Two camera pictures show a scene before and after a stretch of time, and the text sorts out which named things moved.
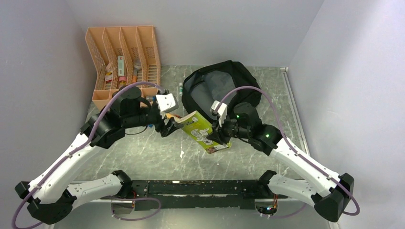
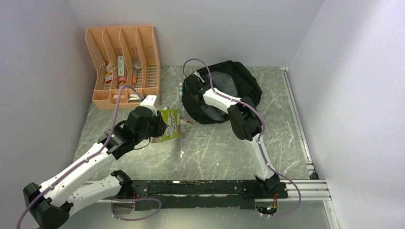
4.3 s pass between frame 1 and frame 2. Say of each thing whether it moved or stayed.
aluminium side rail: stayed
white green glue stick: stayed
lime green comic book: moved
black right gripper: moved
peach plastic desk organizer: stayed
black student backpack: stayed
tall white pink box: stayed
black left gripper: moved
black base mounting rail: stayed
